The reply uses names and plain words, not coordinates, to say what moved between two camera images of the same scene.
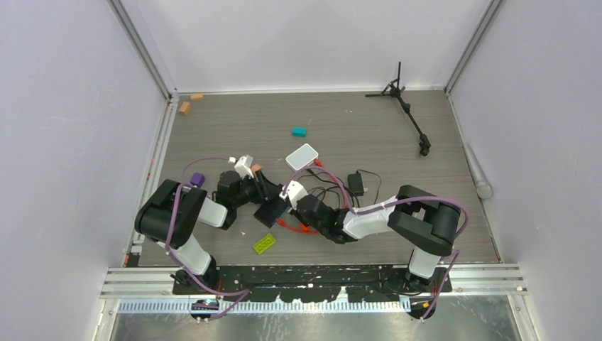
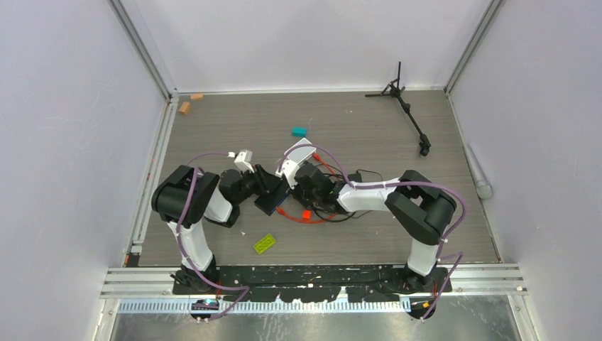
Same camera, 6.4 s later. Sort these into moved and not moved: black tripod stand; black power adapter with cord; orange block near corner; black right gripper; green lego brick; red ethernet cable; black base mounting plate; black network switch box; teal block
Moved: red ethernet cable; black network switch box; black right gripper
Not moved: orange block near corner; black base mounting plate; black power adapter with cord; teal block; black tripod stand; green lego brick
